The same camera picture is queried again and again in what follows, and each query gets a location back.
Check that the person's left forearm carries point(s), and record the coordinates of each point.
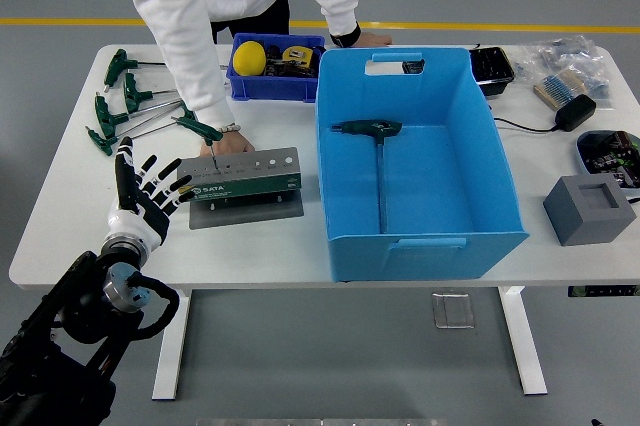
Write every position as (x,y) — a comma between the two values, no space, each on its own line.
(337,1)

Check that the white table leg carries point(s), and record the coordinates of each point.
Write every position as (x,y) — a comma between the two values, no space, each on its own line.
(167,371)
(525,346)

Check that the black plastic tray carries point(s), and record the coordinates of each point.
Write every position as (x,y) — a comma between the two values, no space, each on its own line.
(492,68)

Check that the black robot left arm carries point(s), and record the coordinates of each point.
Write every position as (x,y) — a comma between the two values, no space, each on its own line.
(30,386)

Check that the dark blue plastic bin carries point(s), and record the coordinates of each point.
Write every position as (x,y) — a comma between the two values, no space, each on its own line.
(270,91)

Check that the person's right hand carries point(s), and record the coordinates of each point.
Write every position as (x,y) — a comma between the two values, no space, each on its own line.
(235,143)

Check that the green grey hex key holder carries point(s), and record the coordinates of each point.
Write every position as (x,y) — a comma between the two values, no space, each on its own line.
(250,186)

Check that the silver floor plate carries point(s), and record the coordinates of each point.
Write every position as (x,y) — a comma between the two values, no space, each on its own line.
(452,311)

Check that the clear plastic component bags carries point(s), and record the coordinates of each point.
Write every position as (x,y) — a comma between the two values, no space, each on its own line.
(565,53)

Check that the grey block with square recess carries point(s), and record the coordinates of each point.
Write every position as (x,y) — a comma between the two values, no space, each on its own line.
(575,216)

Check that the dark metal tool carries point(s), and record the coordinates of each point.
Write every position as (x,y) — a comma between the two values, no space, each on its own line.
(290,68)

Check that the yellow foam ball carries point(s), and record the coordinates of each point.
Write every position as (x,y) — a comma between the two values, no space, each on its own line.
(249,58)

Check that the person's right forearm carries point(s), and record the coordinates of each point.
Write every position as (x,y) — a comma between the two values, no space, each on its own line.
(195,76)

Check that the black round part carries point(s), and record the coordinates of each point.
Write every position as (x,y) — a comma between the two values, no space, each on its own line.
(273,52)

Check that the taped resistor strip pack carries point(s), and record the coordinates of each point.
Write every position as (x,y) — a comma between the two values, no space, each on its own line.
(555,86)

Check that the light blue folding box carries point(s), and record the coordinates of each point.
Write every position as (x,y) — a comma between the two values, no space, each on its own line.
(440,171)

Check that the person's left hand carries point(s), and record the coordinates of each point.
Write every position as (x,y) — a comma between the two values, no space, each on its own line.
(375,40)

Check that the small black device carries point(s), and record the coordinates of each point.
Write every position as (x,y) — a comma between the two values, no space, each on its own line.
(414,66)

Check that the blue-grey tray with electronics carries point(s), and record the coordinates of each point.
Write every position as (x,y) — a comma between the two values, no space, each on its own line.
(607,158)

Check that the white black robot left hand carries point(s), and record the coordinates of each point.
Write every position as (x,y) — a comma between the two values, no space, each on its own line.
(137,226)

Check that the yellow tape measure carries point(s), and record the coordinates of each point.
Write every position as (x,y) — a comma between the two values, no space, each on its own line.
(295,53)

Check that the black power adapter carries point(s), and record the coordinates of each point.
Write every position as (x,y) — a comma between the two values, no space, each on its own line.
(575,113)

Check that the black table control panel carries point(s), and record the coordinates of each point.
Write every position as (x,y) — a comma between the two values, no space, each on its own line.
(605,291)

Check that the black wrist watch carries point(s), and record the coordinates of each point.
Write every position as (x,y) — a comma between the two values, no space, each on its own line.
(347,37)

